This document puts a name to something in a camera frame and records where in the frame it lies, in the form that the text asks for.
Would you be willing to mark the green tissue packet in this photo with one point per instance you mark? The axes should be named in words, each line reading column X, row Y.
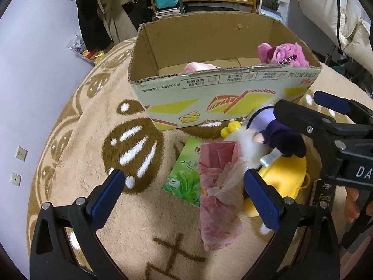
column 183, row 178

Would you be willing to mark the yellow plush toy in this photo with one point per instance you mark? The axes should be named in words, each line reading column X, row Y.
column 285, row 175

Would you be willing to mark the light pink plush toy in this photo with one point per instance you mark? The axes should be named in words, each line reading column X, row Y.
column 193, row 67

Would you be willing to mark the clear plastic snack bag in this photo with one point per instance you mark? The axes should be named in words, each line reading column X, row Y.
column 76, row 45

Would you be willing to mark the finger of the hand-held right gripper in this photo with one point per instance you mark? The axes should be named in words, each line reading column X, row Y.
column 303, row 119
column 332, row 102

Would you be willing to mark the purple plush doll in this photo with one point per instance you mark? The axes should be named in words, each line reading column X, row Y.
column 279, row 137

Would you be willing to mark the printed cardboard box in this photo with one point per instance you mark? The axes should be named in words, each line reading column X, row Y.
column 233, row 35

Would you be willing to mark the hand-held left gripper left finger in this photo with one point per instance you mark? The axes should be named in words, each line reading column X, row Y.
column 107, row 198

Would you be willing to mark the white fluffy toy yellow pompoms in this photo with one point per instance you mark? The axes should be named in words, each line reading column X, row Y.
column 250, row 151

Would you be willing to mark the yellow red snack packets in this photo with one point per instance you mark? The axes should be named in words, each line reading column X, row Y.
column 93, row 56

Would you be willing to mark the beige brown round rug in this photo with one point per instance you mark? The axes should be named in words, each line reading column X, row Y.
column 87, row 108

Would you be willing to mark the person's right hand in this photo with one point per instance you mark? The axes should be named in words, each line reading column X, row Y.
column 351, row 204

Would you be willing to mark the pink plastic bag package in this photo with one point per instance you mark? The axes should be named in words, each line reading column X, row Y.
column 215, row 215

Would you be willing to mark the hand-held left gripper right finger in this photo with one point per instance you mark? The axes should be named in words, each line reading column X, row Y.
column 262, row 201

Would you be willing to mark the white metal cart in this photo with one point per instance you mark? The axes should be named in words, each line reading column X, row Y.
column 274, row 5

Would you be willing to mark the black hanging garment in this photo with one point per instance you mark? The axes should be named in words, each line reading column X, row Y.
column 91, row 20

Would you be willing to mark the stack of books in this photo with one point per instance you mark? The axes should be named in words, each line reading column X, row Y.
column 168, row 12

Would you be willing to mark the white wall socket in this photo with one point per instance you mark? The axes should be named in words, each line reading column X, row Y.
column 15, row 179
column 21, row 153

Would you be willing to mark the beige hanging coat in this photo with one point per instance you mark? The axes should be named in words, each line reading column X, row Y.
column 116, row 17

